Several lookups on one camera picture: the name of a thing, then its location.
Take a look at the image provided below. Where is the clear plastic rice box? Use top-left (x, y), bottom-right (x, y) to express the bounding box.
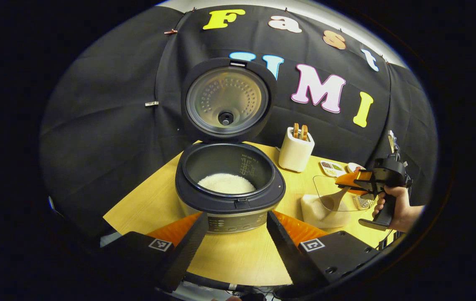
top-left (300, 175), bottom-right (378, 229)

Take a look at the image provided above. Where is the black backdrop cloth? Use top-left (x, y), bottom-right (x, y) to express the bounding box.
top-left (39, 5), bottom-right (438, 235)

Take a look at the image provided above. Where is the wooden spoon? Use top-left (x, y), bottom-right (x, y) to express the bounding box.
top-left (321, 187), bottom-right (351, 212)

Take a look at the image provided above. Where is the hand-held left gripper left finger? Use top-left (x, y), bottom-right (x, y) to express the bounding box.
top-left (98, 212), bottom-right (209, 293)

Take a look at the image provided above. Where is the thin black cable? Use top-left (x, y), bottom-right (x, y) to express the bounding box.
top-left (378, 229), bottom-right (403, 251)

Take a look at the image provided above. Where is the clear wire chopstick holder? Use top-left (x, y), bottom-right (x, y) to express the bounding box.
top-left (353, 194), bottom-right (378, 211)

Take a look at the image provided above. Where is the white toaster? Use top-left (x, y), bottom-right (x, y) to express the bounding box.
top-left (278, 127), bottom-right (316, 173)

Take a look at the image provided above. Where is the white divided bean dish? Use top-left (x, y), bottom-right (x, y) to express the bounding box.
top-left (320, 161), bottom-right (347, 178)

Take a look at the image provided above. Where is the dark grey rice cooker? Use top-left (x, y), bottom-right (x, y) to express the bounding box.
top-left (175, 58), bottom-right (286, 234)

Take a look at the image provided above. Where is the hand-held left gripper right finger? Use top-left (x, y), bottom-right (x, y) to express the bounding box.
top-left (266, 210), bottom-right (382, 295)

